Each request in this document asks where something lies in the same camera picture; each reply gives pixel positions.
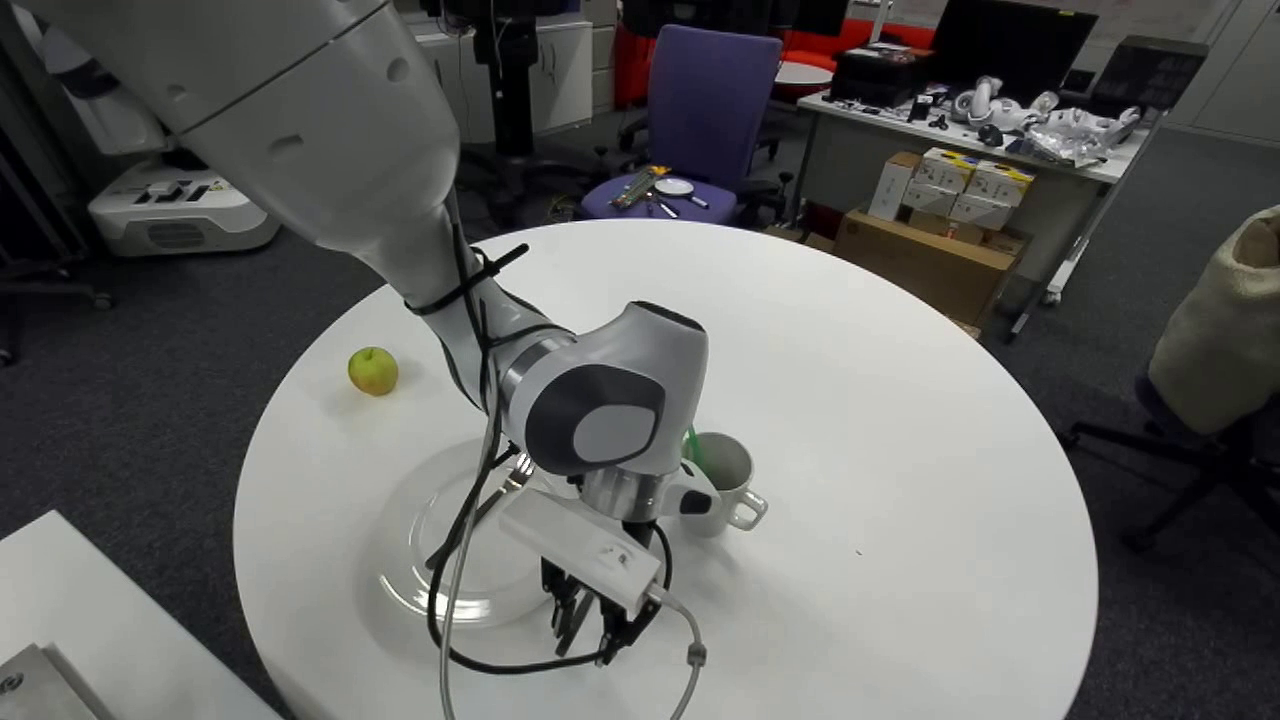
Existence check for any green apple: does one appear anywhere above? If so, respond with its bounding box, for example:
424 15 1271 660
347 346 400 397

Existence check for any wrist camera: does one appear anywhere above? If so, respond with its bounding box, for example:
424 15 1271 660
498 488 668 618

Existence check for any white floor machine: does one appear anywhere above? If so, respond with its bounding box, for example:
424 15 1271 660
87 162 282 258

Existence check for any black stand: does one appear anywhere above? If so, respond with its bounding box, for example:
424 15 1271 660
440 0 583 161

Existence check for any clear glass plate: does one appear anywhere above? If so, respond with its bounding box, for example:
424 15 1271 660
376 438 586 629

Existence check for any black case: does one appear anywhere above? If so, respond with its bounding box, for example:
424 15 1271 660
829 44 936 109

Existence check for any purple office chair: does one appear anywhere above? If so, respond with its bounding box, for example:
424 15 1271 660
580 24 796 229

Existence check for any dark tilted screen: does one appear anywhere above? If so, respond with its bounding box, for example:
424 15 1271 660
1088 35 1209 119

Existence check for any large cardboard box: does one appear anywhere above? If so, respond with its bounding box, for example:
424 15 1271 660
832 209 1026 329

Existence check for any white desk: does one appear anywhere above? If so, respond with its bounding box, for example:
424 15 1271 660
796 90 1166 341

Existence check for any heap of white devices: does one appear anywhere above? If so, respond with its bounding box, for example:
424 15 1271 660
948 75 1144 168

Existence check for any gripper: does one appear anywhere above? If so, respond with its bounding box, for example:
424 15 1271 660
540 519 658 668

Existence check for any chair with cream blanket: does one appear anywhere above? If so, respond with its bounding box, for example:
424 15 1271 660
1058 205 1280 553

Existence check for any red sofa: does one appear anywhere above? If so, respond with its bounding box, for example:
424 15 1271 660
613 18 938 109

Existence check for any stack of white boxes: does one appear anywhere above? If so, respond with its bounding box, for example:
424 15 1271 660
867 147 1037 233

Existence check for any white mug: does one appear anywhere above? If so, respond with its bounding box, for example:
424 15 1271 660
680 432 770 539

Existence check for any black monitor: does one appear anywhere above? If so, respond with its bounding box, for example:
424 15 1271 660
928 0 1099 93

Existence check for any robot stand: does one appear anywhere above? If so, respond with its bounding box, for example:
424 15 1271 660
0 510 284 720

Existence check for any white cabinet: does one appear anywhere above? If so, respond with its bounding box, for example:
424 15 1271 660
413 18 597 144

